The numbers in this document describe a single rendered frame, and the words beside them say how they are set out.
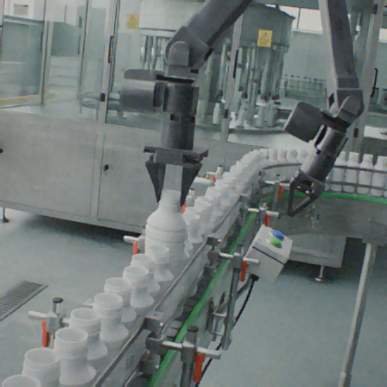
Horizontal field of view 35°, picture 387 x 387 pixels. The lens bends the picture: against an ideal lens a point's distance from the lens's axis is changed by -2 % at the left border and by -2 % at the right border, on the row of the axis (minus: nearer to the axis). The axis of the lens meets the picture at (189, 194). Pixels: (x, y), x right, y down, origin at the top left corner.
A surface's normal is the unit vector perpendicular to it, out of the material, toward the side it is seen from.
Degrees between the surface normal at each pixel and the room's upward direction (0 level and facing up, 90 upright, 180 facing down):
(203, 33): 90
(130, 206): 91
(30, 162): 90
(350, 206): 92
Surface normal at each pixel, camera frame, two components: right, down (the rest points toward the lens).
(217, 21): -0.02, 0.04
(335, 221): 0.17, 0.21
